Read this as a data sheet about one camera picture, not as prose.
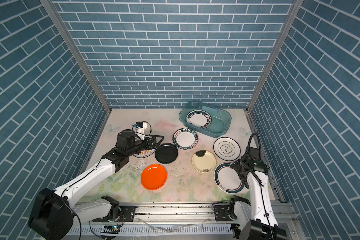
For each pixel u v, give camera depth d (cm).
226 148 99
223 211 74
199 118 114
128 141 61
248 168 54
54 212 40
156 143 71
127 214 74
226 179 86
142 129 72
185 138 102
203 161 94
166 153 96
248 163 57
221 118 115
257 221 40
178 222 73
